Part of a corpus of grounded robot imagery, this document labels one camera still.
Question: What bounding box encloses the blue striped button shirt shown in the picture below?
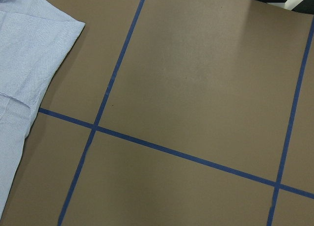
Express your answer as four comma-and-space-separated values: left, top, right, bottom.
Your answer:
0, 0, 85, 208

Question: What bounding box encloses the brown paper table mat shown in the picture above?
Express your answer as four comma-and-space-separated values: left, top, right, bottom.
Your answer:
0, 0, 314, 226

